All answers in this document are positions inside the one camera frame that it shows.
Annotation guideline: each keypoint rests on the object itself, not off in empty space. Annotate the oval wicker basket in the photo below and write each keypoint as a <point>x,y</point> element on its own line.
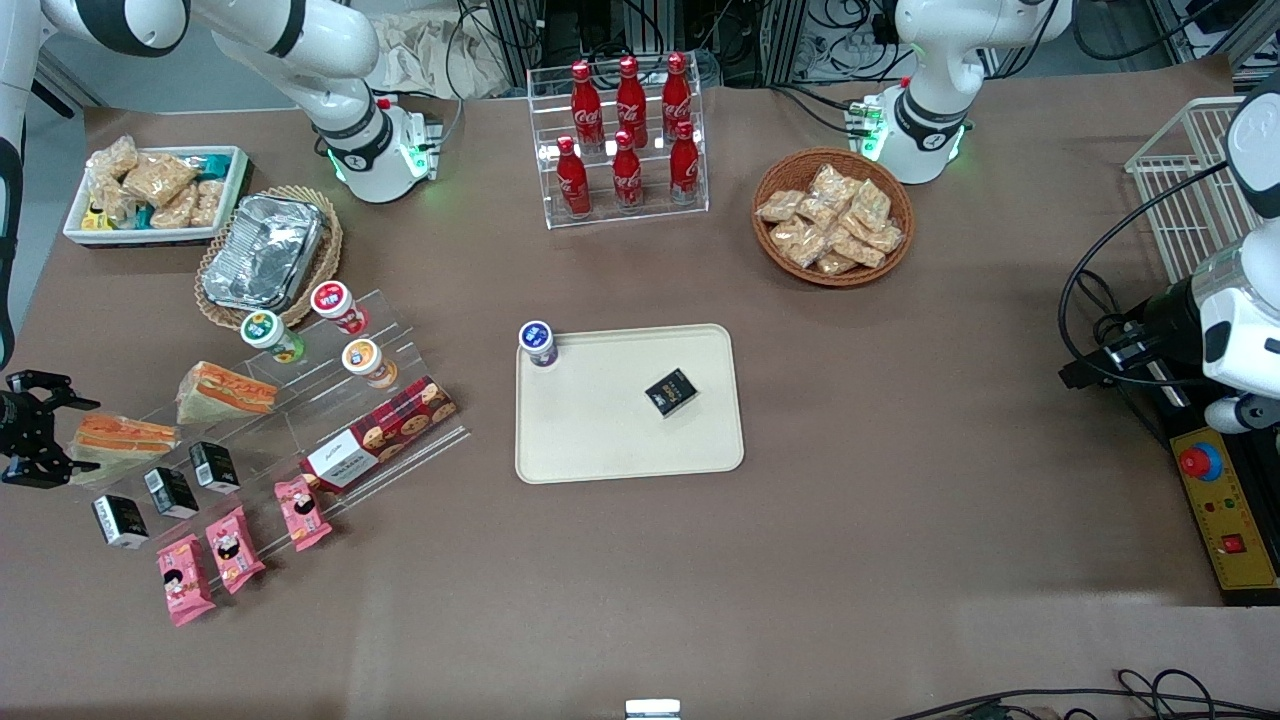
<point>325,260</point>

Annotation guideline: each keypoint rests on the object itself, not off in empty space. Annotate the clear acrylic stepped display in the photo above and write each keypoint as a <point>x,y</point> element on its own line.
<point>290,430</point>

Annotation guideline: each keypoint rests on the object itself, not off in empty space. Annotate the round wicker snack basket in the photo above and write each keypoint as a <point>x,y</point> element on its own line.
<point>775,255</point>

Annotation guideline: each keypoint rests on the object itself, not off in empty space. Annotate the clear cracker snack packet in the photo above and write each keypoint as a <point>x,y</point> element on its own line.
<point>832,183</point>
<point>884,238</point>
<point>818,213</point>
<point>857,250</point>
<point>871,203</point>
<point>790,233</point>
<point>808,250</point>
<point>780,206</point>

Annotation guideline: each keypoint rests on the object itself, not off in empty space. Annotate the red cola bottle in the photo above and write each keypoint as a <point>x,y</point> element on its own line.
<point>631,100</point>
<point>685,165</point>
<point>677,95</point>
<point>627,175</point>
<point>586,105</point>
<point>573,180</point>

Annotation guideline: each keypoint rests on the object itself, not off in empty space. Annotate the black gold print box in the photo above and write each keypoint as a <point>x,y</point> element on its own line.
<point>672,393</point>

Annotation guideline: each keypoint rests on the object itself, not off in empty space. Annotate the beige plastic tray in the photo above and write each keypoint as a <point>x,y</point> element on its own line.
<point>600,440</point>

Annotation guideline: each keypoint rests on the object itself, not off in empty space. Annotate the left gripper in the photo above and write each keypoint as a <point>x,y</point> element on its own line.
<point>1163,318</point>

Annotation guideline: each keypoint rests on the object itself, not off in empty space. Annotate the orange lid cup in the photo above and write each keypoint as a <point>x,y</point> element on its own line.
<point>365,360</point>

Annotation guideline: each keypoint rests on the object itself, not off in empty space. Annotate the aluminium equipment rack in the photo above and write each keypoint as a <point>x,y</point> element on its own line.
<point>760,40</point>

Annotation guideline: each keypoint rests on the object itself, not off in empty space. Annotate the beige crumpled cloth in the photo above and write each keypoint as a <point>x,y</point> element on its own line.
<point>430,60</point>

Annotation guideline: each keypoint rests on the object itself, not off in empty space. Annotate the yellow emergency stop box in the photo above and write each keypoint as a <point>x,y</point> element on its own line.
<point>1225,510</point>

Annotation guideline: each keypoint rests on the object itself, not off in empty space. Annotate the small black white box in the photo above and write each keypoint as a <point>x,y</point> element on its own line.
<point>171,492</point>
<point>120,521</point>
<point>215,467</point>

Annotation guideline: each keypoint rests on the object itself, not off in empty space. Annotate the clear acrylic bottle rack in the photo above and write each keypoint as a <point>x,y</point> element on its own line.
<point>690,215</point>

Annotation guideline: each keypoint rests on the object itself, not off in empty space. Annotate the pink snack packet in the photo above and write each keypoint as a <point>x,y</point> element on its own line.
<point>303,513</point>
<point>185,580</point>
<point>235,550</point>

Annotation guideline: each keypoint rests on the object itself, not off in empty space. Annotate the aluminium foil container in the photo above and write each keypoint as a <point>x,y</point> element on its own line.
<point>262,252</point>

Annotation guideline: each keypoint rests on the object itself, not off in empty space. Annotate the red plaid cookie box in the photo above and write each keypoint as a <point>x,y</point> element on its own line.
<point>385,432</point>

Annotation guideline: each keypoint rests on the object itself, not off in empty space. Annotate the white rectangular snack bin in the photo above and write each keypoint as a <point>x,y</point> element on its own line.
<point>235,190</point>

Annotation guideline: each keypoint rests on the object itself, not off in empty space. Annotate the red lid cup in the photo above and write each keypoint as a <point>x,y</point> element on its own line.
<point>335,303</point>

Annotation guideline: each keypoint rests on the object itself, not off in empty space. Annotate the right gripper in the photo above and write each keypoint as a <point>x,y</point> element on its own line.
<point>14,418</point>

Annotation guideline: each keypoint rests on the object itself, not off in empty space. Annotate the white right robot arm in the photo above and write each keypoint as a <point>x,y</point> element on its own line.
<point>330,60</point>

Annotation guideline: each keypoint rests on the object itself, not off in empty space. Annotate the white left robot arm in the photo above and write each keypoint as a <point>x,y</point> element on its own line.
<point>935,90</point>

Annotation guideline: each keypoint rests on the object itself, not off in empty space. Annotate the white device edge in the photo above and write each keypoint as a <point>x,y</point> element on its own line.
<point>652,710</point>

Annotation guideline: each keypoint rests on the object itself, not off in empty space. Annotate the teal snack packet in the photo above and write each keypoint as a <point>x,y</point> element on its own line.
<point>215,165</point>

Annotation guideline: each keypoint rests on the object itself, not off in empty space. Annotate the triangle sandwich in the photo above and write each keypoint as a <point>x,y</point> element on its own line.
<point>125,440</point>
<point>225,392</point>

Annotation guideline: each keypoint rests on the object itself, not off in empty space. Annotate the blue lid yogurt cup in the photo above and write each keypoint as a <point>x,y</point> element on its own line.
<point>537,342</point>

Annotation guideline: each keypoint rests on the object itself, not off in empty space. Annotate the small yellow snack packet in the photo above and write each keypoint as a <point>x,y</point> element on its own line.
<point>96,219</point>

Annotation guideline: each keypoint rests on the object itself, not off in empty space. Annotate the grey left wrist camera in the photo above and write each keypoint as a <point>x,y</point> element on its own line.
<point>1240,413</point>

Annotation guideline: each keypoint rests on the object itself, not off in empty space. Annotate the clear puffed snack bag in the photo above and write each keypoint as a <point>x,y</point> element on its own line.
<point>160,178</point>
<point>175,208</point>
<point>208,203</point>
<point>110,200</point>
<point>112,157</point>

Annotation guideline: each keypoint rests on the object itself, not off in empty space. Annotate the green lid cup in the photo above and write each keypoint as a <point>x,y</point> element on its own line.
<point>268,332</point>

